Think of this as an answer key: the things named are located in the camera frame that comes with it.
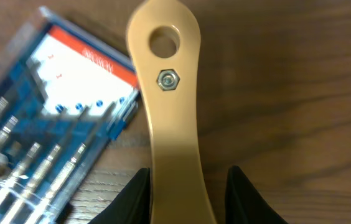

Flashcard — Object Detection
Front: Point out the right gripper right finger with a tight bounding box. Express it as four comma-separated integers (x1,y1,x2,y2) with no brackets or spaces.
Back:
225,166,287,224

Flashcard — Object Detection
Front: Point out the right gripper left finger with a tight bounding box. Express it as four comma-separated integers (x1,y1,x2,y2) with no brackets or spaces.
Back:
88,168,151,224

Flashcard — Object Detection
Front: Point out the orange scraper wooden handle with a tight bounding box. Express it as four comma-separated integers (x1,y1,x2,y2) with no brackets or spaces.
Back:
127,0,216,223

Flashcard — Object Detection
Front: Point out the blue precision screwdriver set case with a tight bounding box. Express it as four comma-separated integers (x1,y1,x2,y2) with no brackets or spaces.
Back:
0,6,139,223

